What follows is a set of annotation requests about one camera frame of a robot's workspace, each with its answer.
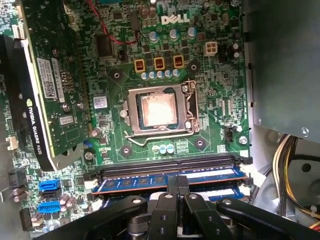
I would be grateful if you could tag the black RAM slot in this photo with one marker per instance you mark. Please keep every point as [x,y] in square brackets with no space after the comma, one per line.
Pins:
[162,167]
[175,160]

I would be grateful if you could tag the green Dell motherboard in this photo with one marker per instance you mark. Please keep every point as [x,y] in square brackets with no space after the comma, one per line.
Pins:
[220,87]

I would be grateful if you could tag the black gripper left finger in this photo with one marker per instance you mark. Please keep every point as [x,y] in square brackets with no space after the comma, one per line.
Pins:
[166,210]

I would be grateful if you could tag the silver CPU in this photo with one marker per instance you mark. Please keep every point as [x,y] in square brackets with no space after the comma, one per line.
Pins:
[157,111]

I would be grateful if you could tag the grey power supply unit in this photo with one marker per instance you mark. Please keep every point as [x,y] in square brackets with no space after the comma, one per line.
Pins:
[287,75]

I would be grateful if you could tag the black and grey PC case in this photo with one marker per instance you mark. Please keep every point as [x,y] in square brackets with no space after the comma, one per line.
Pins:
[310,185]

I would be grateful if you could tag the Nvidia Quadro graphics card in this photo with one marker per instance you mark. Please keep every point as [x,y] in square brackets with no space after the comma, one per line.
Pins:
[32,120]

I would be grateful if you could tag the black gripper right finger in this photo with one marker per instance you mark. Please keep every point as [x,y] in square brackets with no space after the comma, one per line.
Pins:
[200,215]

